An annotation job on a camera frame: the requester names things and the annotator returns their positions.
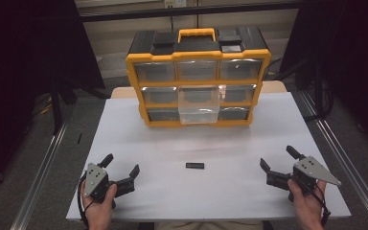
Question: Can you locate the yellow and black organizer cabinet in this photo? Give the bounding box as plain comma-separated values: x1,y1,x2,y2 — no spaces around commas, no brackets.
125,27,272,128

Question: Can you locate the white wall outlet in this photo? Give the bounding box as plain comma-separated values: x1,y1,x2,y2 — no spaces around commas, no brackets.
164,0,188,10

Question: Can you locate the black metal stand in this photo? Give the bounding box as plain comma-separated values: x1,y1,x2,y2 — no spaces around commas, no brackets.
49,78,109,136
272,56,334,122

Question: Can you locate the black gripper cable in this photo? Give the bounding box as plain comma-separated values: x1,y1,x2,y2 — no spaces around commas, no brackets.
77,173,90,230
307,185,332,227

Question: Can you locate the clear plastic drawer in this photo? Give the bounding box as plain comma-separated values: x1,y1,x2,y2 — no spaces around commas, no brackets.
177,85,220,126

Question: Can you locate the person's right hand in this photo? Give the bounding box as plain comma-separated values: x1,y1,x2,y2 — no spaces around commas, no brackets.
287,178,328,221

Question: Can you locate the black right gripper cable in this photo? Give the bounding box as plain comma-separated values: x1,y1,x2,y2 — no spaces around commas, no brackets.
307,185,332,227

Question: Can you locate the dark curtain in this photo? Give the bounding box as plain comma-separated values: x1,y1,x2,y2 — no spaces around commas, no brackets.
280,0,368,156
0,0,105,196

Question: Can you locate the person's left hand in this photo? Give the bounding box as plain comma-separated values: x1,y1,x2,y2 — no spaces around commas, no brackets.
80,183,118,223

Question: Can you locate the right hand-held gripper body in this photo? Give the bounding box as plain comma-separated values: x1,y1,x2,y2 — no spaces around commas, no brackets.
266,155,342,195

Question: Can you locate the black horizontal bar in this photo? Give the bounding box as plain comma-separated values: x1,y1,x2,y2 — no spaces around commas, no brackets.
79,0,303,23

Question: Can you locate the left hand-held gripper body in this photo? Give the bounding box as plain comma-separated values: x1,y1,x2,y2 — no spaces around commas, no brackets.
84,162,137,203

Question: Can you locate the aluminium floor rail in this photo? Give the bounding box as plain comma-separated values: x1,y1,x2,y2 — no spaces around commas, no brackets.
298,90,368,230
10,116,72,230

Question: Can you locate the grid of small organizer drawers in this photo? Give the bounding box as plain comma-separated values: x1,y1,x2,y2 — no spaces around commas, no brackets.
133,58,264,122

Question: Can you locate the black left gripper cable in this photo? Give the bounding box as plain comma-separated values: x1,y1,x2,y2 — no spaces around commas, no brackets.
77,173,90,230

